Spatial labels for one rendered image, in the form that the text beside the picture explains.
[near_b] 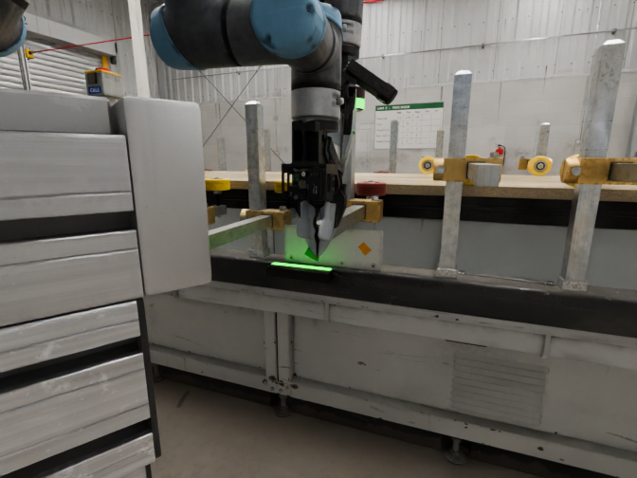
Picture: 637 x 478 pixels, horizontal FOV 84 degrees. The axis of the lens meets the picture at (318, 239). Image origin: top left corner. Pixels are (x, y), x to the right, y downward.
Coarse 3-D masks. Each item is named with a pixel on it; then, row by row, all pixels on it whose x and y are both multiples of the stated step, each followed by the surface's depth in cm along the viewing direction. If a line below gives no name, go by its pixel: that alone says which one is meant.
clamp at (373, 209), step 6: (348, 204) 86; (354, 204) 86; (360, 204) 85; (366, 204) 85; (372, 204) 84; (378, 204) 84; (366, 210) 85; (372, 210) 84; (378, 210) 84; (366, 216) 85; (372, 216) 85; (378, 216) 84; (378, 222) 85
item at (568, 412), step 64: (384, 256) 109; (512, 256) 97; (192, 320) 146; (256, 320) 135; (320, 320) 125; (192, 384) 152; (256, 384) 137; (320, 384) 130; (384, 384) 122; (448, 384) 114; (512, 384) 106; (576, 384) 101; (512, 448) 108; (576, 448) 101
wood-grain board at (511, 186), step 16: (208, 176) 140; (224, 176) 140; (240, 176) 140; (272, 176) 140; (368, 176) 140; (384, 176) 140; (400, 176) 140; (416, 176) 140; (432, 176) 140; (512, 176) 140; (528, 176) 140; (544, 176) 140; (400, 192) 99; (416, 192) 97; (432, 192) 96; (464, 192) 93; (480, 192) 92; (496, 192) 90; (512, 192) 89; (528, 192) 88; (544, 192) 87; (560, 192) 86; (608, 192) 82; (624, 192) 81
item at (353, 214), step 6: (348, 210) 77; (354, 210) 77; (360, 210) 81; (342, 216) 68; (348, 216) 71; (354, 216) 76; (360, 216) 81; (318, 222) 62; (342, 222) 68; (348, 222) 71; (354, 222) 76; (342, 228) 68; (348, 228) 72; (336, 234) 64
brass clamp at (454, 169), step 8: (440, 160) 78; (448, 160) 76; (456, 160) 76; (464, 160) 75; (472, 160) 75; (480, 160) 74; (488, 160) 74; (496, 160) 73; (440, 168) 77; (448, 168) 77; (456, 168) 76; (464, 168) 76; (440, 176) 78; (448, 176) 77; (456, 176) 77; (464, 176) 76
